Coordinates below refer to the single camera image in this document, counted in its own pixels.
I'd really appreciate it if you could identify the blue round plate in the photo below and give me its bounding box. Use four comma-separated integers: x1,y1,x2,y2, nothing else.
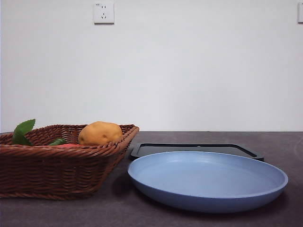
127,151,289,211

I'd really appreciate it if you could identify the orange carrot with green leaves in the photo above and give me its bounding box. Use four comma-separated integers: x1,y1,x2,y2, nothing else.
11,119,80,148

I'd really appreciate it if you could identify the yellow-brown potato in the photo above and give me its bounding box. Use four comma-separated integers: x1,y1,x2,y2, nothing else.
78,121,123,146

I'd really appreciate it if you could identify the green vegetable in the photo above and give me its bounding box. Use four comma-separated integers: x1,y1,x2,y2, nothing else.
48,138,67,146

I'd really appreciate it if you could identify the black flat tray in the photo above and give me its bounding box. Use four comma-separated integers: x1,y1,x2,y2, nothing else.
129,142,265,163

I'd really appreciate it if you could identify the brown wicker basket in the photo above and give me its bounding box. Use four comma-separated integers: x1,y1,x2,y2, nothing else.
0,124,140,201

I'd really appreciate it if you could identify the white wall socket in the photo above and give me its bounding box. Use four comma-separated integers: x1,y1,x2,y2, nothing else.
93,2,115,25

